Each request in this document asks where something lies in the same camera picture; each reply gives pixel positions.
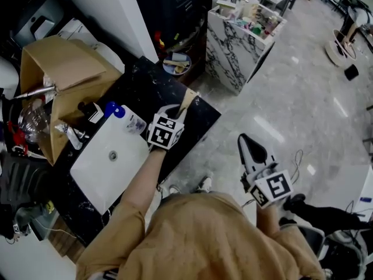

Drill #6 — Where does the person's right shoe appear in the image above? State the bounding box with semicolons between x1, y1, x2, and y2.
195;175;213;194

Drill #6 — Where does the small black box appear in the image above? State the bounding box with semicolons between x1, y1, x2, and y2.
344;64;359;81

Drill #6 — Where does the grey appliance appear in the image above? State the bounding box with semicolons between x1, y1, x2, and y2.
14;1;64;40

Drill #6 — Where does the brown cardboard box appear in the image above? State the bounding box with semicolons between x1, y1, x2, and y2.
19;35;123;166

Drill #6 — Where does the person's left forearm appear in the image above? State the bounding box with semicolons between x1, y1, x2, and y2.
121;147;167;215

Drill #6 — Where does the blue bowl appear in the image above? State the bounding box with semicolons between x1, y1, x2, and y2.
162;52;192;76

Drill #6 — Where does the black marble vanity table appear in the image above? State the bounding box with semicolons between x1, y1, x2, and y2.
49;55;222;247

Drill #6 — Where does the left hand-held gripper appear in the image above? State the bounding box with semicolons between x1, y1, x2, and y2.
147;103;188;151

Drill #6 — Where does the chrome faucet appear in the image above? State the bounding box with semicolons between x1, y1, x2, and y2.
54;122;88;151

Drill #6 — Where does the white marble pattern cabinet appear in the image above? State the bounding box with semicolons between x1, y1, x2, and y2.
205;3;288;95

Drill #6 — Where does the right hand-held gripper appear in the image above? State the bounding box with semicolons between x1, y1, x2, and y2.
237;133;294;209

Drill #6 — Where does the clear water jug red handle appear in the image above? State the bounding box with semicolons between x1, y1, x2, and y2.
7;97;53;154

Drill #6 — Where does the metal rod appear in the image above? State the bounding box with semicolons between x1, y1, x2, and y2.
11;85;59;100

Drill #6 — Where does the white rectangular sink basin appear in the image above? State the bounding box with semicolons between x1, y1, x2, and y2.
69;105;151;215

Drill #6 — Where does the person's right forearm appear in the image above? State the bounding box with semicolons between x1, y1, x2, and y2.
255;202;281;235

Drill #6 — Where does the round white stand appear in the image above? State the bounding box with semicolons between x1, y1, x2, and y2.
325;29;358;67

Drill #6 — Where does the small black white bottle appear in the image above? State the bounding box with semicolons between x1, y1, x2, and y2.
78;101;104;124

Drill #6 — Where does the black dish rack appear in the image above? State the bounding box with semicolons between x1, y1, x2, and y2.
0;153;59;212

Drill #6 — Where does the white pump bottle blue cap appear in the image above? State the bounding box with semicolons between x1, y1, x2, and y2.
104;101;147;135

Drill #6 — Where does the person's tan shirt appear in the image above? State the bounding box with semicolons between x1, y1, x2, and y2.
75;191;326;280

